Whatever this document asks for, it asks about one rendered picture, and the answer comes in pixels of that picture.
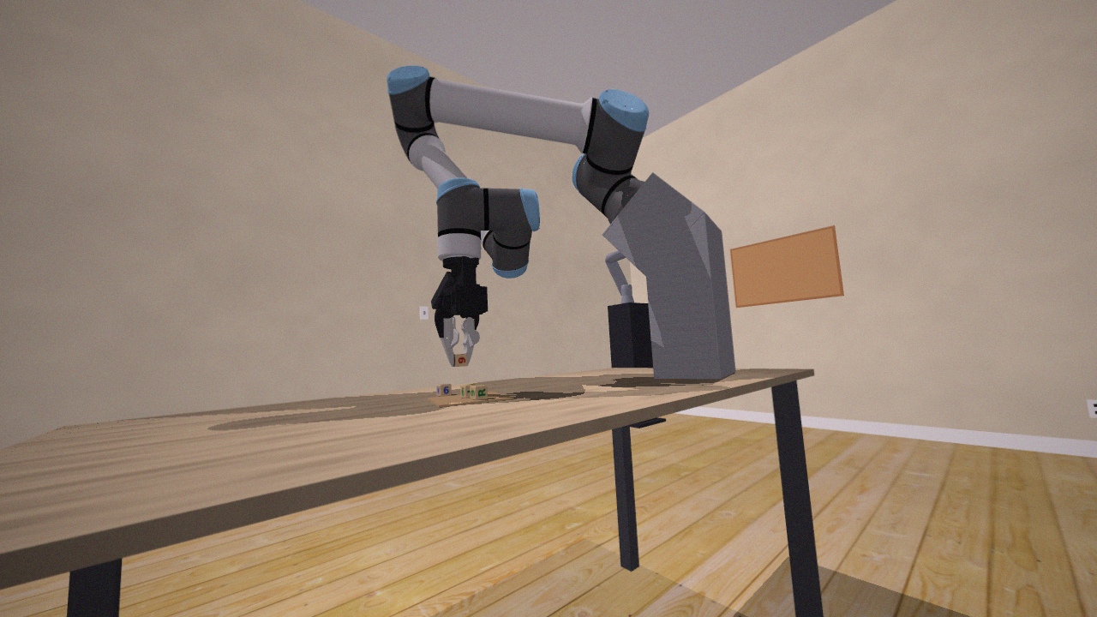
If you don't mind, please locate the tan square mat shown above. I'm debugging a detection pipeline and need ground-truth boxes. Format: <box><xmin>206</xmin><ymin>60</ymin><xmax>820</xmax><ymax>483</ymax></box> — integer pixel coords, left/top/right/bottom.
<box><xmin>428</xmin><ymin>392</ymin><xmax>514</xmax><ymax>408</ymax></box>

